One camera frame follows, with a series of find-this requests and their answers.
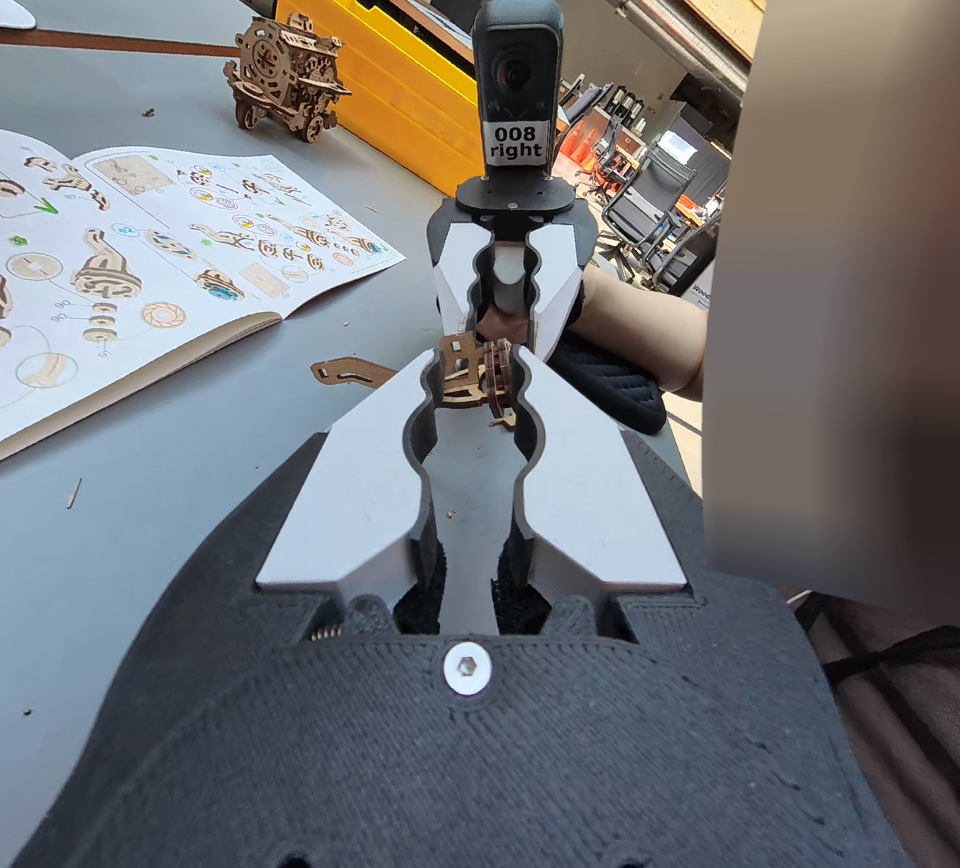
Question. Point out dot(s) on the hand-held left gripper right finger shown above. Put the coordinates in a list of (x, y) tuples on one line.
[(592, 500)]

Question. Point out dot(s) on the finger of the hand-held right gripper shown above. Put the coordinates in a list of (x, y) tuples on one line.
[(559, 275), (457, 268)]

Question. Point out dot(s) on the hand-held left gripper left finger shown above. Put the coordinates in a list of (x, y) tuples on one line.
[(352, 500)]

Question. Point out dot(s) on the small wooden model subassembly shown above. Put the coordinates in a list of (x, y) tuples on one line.
[(476, 373)]

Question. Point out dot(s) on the curved wooden model arm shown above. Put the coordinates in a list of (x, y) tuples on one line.
[(349, 371)]

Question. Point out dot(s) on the person's right forearm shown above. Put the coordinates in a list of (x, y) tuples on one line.
[(645, 328)]

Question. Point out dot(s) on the wooden model carriage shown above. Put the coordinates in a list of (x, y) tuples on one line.
[(289, 77)]

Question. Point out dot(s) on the model instruction booklet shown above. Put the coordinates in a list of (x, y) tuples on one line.
[(150, 260)]

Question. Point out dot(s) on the person's right hand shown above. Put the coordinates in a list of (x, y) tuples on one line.
[(499, 323)]

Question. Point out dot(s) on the orange office chair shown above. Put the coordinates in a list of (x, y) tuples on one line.
[(581, 152)]

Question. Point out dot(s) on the black ribbed pad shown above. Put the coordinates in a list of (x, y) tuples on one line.
[(615, 388)]

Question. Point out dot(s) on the yellow plastic bin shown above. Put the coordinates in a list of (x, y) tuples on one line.
[(390, 80)]

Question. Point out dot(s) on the small wood splinter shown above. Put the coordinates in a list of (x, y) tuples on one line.
[(73, 493)]

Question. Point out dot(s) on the white flat object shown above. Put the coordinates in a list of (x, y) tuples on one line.
[(13, 11)]

